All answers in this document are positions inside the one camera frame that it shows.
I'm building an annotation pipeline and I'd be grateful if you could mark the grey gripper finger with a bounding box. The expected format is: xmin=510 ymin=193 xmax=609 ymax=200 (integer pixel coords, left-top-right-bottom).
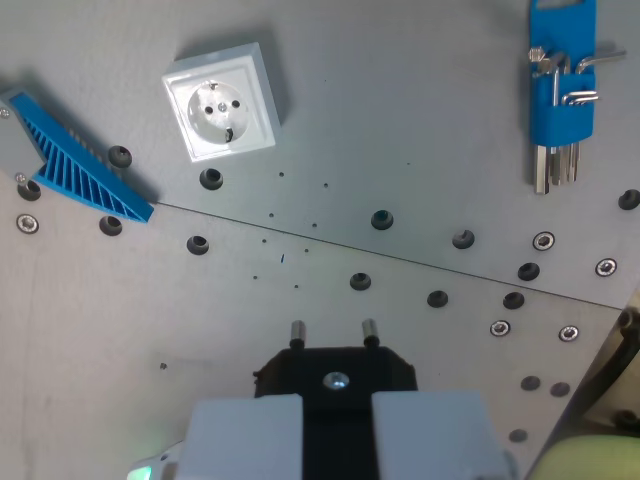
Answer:
xmin=371 ymin=390 xmax=517 ymax=480
xmin=175 ymin=393 xmax=305 ymax=480

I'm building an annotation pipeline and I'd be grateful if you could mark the black plug with metal pins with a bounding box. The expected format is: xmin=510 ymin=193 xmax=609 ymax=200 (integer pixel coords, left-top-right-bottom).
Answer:
xmin=252 ymin=318 xmax=419 ymax=480

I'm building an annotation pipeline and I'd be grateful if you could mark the thickest steel hex key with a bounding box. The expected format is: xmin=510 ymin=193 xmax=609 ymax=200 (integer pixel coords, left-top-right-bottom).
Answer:
xmin=528 ymin=47 xmax=552 ymax=196

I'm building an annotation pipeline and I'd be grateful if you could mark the thick steel hex key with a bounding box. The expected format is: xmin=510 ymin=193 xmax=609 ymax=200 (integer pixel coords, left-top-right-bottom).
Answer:
xmin=538 ymin=58 xmax=564 ymax=187

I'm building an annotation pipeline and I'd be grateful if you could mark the medium steel hex key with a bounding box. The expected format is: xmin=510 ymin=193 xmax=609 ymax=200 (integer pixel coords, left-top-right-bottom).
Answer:
xmin=562 ymin=143 xmax=582 ymax=184

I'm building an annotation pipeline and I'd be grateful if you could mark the blue ribbed wedge holder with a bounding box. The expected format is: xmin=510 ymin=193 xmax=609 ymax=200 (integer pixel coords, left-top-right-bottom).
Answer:
xmin=8 ymin=92 xmax=155 ymax=224

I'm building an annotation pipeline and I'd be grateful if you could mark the blue hex key holder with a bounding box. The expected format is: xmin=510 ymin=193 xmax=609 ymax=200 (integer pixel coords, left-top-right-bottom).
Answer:
xmin=528 ymin=0 xmax=598 ymax=147

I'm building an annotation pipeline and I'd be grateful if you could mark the thin bent steel hex key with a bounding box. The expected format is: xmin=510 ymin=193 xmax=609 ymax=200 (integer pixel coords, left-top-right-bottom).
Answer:
xmin=560 ymin=89 xmax=600 ymax=108

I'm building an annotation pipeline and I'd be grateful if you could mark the long-armed steel hex key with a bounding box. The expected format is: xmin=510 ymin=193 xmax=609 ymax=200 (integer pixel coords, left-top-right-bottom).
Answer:
xmin=573 ymin=48 xmax=628 ymax=76

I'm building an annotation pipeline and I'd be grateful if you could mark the white wall socket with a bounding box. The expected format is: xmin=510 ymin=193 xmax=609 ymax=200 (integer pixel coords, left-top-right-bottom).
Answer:
xmin=161 ymin=42 xmax=283 ymax=163

